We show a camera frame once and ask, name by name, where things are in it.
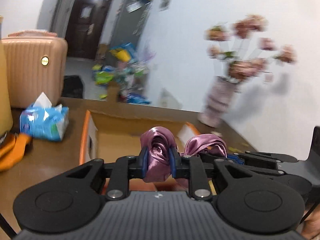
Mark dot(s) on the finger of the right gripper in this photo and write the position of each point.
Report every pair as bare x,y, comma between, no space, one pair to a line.
259,162

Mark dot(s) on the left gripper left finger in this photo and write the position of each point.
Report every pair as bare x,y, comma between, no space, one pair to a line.
122,171

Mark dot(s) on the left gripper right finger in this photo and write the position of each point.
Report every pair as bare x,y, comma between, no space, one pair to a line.
192,169

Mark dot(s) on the purple satin scrunchie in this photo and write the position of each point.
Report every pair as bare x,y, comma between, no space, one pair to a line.
213,144
158,141

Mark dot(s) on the person's right hand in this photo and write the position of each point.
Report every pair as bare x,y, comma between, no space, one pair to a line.
311,225

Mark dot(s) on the red cardboard box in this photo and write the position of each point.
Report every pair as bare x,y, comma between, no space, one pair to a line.
110,137

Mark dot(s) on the pink ribbed vase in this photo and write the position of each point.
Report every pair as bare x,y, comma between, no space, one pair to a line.
217,101

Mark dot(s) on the colourful clutter pile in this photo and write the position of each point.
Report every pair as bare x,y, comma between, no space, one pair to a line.
121,64

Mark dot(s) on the blue tissue pack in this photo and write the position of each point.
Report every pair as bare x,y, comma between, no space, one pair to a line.
42,120

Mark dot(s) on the dried pink flowers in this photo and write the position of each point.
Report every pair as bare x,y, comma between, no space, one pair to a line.
243,52

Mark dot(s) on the orange cloth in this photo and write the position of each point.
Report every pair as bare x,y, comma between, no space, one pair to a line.
13,151

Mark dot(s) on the yellow thermos jug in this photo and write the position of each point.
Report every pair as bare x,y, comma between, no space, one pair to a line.
5,108

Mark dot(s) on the pink ribbed suitcase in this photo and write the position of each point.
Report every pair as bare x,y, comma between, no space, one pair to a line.
35,65

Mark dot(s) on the grey refrigerator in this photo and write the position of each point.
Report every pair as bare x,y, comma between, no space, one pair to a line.
130,21

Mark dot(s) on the dark brown door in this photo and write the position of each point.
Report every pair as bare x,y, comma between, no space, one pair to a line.
85,27

